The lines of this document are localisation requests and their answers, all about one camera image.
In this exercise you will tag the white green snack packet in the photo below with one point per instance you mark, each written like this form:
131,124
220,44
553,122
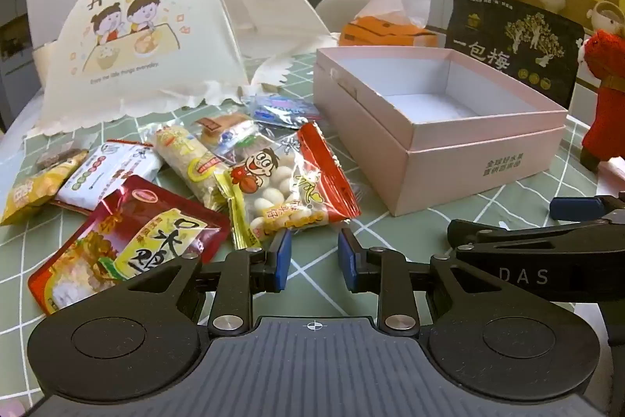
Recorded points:
102,175

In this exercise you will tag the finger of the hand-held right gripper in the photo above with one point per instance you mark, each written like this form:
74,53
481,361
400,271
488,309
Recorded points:
512,234
576,208

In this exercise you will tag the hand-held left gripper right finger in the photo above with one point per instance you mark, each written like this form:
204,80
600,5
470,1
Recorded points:
347,263

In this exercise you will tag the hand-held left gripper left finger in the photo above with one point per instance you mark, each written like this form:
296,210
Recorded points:
281,263

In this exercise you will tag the yellow wrapped candy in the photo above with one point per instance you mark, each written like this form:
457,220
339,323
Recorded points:
239,216

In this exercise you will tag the yellow rice cracker packet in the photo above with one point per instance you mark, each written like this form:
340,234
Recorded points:
188,163

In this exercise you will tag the pink cardboard box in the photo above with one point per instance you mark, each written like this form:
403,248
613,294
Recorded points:
454,168

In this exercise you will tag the clear biscuit packet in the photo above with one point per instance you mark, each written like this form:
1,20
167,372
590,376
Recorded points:
222,129

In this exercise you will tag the black gold printed bag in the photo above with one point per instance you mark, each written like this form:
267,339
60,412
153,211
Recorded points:
488,45

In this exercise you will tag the red cartoon ball snack packet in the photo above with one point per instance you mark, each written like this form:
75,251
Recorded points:
278,187

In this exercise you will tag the pink flat sheet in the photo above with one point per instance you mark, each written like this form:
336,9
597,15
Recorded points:
615,175

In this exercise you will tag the blue clear snack packet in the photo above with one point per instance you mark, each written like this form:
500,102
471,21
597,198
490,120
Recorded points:
283,109

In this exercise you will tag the red knitted doll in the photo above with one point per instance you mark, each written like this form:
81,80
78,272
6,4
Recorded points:
605,104

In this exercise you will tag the large red snack pouch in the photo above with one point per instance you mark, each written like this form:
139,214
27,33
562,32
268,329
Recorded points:
146,241

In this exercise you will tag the white cartoon food cover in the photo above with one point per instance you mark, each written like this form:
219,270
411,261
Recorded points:
146,70

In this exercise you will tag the yellow chip packet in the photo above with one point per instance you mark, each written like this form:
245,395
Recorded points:
34,194

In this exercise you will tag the yellow eared plush doll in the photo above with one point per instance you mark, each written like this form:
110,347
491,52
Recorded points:
608,14

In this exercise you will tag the white chair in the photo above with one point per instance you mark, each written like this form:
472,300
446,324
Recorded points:
342,9

